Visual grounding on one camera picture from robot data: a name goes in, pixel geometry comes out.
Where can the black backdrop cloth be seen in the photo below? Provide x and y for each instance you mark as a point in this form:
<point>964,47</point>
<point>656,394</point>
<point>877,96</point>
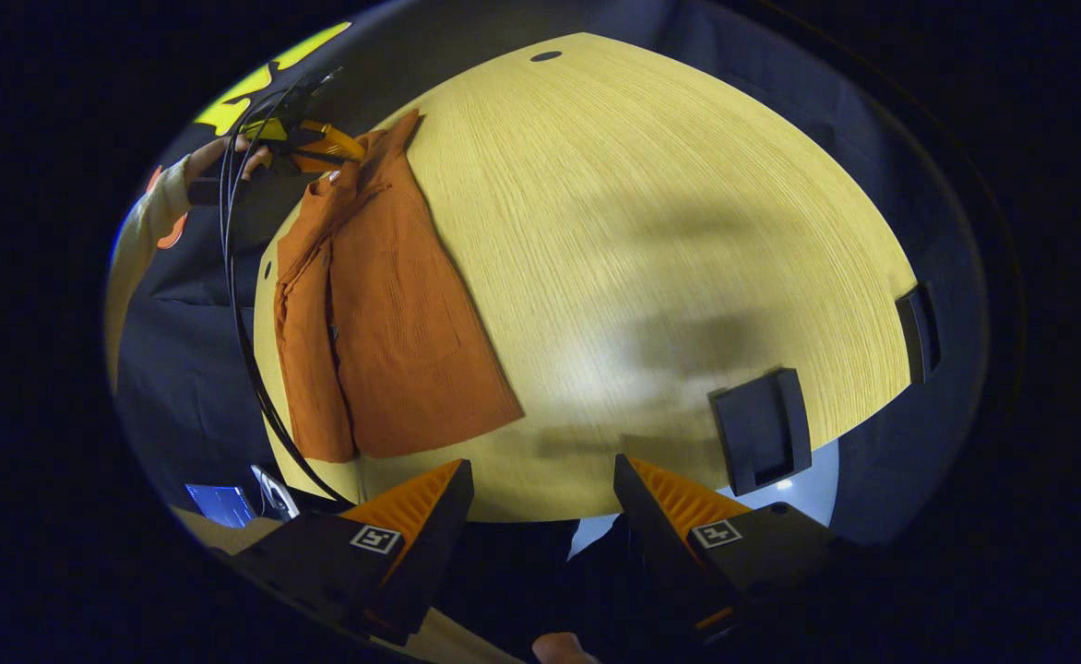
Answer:
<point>384,55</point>

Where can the orange button-up shirt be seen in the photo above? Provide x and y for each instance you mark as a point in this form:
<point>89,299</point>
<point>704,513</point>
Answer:
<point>393,350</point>

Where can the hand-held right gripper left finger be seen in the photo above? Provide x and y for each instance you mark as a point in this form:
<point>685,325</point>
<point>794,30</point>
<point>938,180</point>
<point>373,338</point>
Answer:
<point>430,544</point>

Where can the black plastic bracket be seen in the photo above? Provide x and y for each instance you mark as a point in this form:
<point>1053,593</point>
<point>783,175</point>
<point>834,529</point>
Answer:
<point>914,332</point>
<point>753,433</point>

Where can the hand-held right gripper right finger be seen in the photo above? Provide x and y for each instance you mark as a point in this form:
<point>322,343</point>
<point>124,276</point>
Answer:
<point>656,544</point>

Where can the computer monitor with blue screen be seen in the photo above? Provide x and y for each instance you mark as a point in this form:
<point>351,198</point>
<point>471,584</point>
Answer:
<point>219,504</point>

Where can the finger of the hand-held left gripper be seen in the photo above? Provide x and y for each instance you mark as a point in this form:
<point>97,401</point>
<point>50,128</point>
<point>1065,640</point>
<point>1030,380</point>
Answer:
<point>338,146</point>

